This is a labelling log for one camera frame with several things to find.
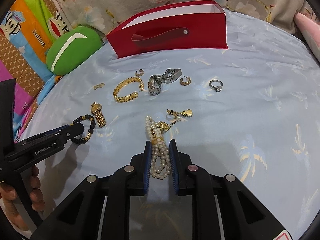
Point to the left hand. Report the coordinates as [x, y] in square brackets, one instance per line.
[8, 194]

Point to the light blue bed sheet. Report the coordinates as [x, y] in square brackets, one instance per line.
[255, 114]

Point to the small gold hoop earring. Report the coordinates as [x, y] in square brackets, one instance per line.
[139, 73]

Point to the green round pillow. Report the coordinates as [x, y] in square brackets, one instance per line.
[72, 49]

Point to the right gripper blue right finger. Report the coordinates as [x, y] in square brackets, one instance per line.
[174, 170]

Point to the silver wrist watch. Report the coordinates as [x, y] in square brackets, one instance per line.
[155, 81]

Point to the pink white pillow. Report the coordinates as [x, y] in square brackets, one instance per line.
[310, 31]

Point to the colourful cartoon blanket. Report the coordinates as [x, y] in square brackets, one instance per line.
[28, 31]

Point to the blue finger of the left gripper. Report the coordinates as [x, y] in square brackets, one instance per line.
[76, 130]
[59, 131]

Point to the small gold charm earring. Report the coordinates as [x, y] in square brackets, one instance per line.
[101, 85]

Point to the red gift box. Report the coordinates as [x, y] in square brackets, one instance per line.
[183, 25]

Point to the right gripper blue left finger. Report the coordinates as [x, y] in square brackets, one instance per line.
[147, 165]

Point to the gold wrist watch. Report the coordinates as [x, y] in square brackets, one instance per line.
[96, 110]

